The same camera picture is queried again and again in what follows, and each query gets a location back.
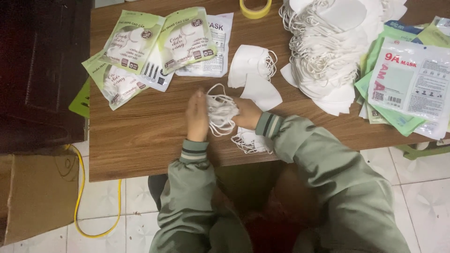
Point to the person's right hand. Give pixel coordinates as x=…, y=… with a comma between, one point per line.
x=250, y=114

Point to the person's left hand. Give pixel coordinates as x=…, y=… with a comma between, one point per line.
x=197, y=117

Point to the person's left fingers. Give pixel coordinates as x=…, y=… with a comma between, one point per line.
x=198, y=102

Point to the person's right fingers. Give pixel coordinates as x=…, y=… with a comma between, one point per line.
x=242, y=105

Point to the bundle of white face masks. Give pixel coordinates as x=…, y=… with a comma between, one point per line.
x=221, y=112

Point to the single white face mask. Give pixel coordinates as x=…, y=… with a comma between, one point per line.
x=263, y=95

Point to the small stack of white masks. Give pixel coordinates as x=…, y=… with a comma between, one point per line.
x=246, y=63

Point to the white mask packet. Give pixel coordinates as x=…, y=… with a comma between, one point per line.
x=219, y=45
x=158, y=75

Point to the green mask packet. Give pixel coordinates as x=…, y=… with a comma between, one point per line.
x=112, y=86
x=186, y=38
x=132, y=42

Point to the roll of yellow tape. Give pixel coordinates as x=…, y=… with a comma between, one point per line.
x=255, y=12

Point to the black chair seat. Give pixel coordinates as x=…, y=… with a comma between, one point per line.
x=156, y=189

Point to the large heap of white masks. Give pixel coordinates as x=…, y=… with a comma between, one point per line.
x=330, y=45

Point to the person's legs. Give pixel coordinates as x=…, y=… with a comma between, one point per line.
x=274, y=210

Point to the plain green packet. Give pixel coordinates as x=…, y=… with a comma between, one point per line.
x=81, y=100

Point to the dark wooden cabinet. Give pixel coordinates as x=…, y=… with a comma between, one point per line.
x=42, y=70

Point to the pile of empty mask packets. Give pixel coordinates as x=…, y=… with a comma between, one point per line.
x=407, y=80

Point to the brown cardboard box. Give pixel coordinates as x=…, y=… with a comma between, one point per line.
x=38, y=196

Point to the green plastic stool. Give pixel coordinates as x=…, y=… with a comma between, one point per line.
x=422, y=151

